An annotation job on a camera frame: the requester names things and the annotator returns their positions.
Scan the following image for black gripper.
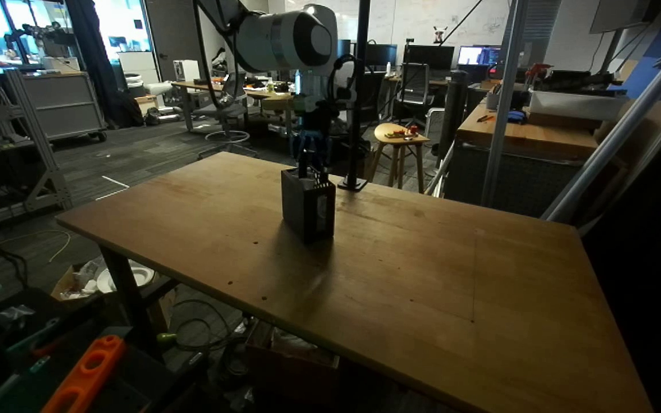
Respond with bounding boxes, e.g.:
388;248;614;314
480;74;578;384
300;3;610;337
293;105;341;188

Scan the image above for black perforated basket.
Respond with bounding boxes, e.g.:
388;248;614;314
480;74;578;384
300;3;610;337
278;166;340;245

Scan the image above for black vertical pole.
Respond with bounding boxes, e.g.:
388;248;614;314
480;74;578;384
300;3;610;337
341;0;374;195

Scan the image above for round wooden stool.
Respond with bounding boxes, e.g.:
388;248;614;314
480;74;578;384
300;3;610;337
370;121;431;195

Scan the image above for black office chair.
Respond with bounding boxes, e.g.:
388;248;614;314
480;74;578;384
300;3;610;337
398;59;434;111

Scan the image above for dark computer monitor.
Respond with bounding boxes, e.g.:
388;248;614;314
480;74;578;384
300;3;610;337
401;42;457;77

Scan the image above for lit computer monitor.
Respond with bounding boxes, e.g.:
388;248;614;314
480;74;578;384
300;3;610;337
455;43;505;72

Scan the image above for brown cardboard box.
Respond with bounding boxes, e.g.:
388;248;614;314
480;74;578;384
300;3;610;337
244;327;347;405

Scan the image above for wooden workbench with drawers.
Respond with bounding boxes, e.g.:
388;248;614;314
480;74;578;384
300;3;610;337
442;95;604;219

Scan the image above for black table leg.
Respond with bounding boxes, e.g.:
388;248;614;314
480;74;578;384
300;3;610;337
98;245;160;357

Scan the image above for open cardboard box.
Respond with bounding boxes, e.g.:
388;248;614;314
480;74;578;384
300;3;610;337
49;254;158;309

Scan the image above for grey drawer cart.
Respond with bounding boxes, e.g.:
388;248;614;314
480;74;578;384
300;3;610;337
7;69;110;145

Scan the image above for grey metal rack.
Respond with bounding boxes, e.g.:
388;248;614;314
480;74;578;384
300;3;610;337
0;64;74;236

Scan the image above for orange plastic holder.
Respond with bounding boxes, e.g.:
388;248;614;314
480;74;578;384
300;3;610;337
40;332;129;413

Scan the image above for diagonal aluminium bar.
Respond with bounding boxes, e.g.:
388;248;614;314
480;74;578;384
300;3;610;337
540;23;661;226

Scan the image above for vertical aluminium post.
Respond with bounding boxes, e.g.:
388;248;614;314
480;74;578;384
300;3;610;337
480;0;530;209

